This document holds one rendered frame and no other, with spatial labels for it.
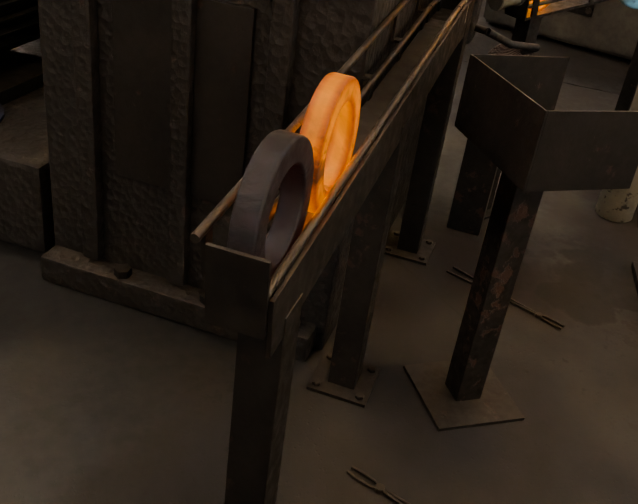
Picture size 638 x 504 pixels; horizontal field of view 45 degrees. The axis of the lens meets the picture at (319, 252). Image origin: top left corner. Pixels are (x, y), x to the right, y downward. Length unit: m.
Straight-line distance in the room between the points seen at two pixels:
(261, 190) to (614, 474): 1.10
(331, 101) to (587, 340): 1.23
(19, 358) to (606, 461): 1.23
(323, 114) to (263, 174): 0.18
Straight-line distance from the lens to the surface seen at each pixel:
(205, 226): 0.84
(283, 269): 0.86
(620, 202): 2.63
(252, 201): 0.79
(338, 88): 0.97
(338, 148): 1.09
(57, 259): 1.91
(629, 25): 4.50
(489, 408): 1.71
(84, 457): 1.52
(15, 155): 1.99
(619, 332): 2.10
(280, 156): 0.81
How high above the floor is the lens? 1.10
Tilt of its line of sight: 31 degrees down
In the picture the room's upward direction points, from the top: 8 degrees clockwise
